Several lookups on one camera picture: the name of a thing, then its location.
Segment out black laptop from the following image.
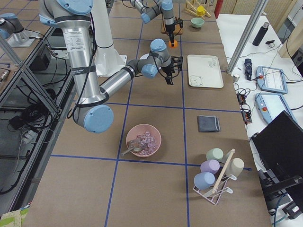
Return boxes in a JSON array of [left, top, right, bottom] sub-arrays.
[[252, 111, 303, 210]]

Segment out white round plate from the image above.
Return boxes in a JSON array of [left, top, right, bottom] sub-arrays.
[[139, 53, 151, 64]]

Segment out beige cup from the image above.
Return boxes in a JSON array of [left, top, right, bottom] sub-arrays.
[[225, 158, 244, 177]]

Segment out clear ice cubes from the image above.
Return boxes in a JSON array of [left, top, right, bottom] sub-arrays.
[[136, 131, 158, 156]]

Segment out pink bowl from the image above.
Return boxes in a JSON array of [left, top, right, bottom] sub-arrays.
[[125, 124, 161, 158]]

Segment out black power strip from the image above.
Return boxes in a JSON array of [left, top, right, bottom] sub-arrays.
[[236, 93, 252, 124]]

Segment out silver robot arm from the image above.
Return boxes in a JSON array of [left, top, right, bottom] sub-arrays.
[[39, 0, 183, 133], [130, 0, 183, 48]]

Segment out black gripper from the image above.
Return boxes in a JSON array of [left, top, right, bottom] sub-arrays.
[[162, 56, 183, 85], [164, 17, 184, 47]]

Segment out black water bottle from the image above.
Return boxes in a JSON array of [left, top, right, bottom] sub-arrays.
[[252, 22, 270, 46]]

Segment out yellow cup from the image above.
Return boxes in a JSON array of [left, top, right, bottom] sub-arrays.
[[196, 5, 206, 17]]

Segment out mint green bowl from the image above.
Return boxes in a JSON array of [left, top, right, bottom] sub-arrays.
[[191, 17, 205, 28]]

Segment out light wooden rack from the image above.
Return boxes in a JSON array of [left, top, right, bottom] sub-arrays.
[[185, 0, 211, 18]]

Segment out white wire cup rack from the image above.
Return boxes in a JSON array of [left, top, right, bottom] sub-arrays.
[[193, 148, 237, 205]]

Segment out blue cup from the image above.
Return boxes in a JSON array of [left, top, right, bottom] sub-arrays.
[[194, 172, 215, 190]]

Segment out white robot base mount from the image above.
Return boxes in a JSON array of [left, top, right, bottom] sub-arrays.
[[91, 0, 127, 77]]

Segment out green cup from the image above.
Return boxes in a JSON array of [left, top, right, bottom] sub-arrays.
[[206, 148, 224, 162]]

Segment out cream bear serving tray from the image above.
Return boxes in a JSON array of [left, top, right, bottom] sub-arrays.
[[187, 54, 224, 88]]

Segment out lower teach pendant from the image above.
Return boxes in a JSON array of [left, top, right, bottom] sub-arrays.
[[255, 93, 297, 124]]

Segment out teach pendant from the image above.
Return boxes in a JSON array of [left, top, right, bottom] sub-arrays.
[[256, 66, 288, 95], [255, 93, 297, 124]]

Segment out folded dark umbrella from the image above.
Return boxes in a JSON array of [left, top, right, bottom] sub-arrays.
[[244, 58, 252, 80]]

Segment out aluminium frame post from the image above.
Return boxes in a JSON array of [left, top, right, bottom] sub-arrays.
[[226, 0, 268, 74]]

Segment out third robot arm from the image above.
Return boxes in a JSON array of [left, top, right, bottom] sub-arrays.
[[0, 13, 34, 48]]

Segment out brown wooden cutting board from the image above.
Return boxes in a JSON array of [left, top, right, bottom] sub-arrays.
[[160, 17, 184, 35]]

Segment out upper teach pendant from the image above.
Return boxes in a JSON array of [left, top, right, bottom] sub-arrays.
[[256, 66, 288, 95]]

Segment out orange mandarin fruit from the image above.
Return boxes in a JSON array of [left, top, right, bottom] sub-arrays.
[[169, 40, 178, 48]]

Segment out folded grey cloth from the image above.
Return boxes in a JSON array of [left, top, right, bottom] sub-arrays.
[[197, 115, 221, 132]]

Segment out purple cup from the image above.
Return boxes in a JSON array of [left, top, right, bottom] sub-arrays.
[[200, 159, 220, 174]]

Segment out metal scoop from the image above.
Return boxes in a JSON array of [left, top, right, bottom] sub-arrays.
[[121, 139, 143, 156]]

